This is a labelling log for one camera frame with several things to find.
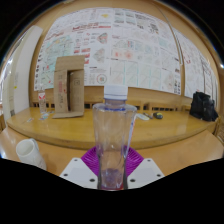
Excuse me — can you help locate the white standing air conditioner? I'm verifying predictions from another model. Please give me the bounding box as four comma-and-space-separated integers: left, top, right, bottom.
1, 24, 44, 118

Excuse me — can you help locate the black bag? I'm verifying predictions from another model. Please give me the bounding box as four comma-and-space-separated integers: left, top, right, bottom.
189, 90, 220, 123

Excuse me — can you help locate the large printed wall poster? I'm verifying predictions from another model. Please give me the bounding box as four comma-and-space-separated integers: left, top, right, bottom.
33, 7, 183, 96

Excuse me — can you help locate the small dark item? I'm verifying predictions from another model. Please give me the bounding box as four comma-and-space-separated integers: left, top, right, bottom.
152, 111, 164, 120

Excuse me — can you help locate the clear white-capped water bottle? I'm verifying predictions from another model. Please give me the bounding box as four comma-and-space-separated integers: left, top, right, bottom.
92, 84, 138, 191

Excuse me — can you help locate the clear red-labelled plastic bottle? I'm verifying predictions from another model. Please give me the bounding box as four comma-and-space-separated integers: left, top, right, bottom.
37, 83, 47, 114

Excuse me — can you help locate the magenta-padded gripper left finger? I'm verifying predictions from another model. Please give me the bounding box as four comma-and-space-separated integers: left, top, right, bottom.
59, 145, 100, 191

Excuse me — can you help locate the white ceramic mug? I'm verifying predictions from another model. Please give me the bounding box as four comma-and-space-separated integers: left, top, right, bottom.
15, 137, 48, 171

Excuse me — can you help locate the narrow printed wall poster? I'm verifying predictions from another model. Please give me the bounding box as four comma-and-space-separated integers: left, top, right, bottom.
173, 28, 218, 102

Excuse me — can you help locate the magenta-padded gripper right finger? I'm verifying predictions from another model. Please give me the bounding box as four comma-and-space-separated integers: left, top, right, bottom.
125, 146, 165, 191

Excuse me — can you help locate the brown cardboard box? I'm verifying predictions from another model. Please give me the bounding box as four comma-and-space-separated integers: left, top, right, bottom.
51, 54, 86, 119

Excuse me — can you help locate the small white flat item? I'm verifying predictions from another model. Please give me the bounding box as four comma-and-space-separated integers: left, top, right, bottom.
136, 113, 151, 121

